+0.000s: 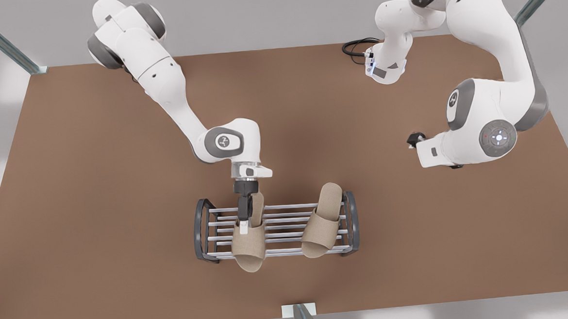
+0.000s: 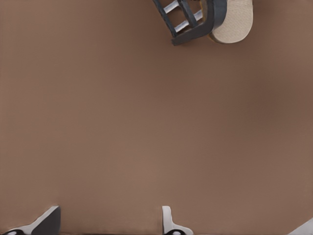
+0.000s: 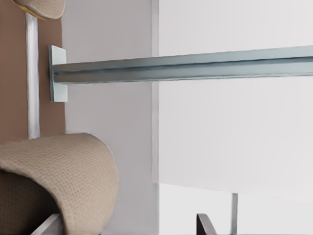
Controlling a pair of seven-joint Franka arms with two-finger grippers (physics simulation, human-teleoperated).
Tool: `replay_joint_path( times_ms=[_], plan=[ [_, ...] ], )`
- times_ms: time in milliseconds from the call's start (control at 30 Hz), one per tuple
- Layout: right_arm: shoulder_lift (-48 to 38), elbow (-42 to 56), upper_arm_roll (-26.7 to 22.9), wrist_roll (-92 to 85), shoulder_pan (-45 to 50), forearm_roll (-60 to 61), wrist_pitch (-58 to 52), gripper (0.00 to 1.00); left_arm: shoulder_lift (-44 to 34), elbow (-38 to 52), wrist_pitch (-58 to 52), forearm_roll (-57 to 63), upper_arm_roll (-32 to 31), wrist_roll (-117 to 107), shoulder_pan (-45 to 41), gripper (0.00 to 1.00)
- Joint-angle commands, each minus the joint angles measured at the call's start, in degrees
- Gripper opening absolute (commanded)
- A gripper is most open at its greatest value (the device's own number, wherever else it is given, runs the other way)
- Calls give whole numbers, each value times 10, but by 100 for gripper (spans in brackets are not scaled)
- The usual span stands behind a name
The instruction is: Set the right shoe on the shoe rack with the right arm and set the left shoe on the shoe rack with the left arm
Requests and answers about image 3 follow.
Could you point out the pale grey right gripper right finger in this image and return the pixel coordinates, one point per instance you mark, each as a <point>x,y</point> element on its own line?
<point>204,226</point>

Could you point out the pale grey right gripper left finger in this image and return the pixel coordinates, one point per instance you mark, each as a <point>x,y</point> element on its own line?
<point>50,225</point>

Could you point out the white flat strip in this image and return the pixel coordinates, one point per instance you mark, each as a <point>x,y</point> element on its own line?
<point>32,78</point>

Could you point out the thin silver frame post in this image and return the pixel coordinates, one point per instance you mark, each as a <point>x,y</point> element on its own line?
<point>234,213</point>

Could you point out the silver frame post with foot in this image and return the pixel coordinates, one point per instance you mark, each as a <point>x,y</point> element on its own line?
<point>171,69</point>

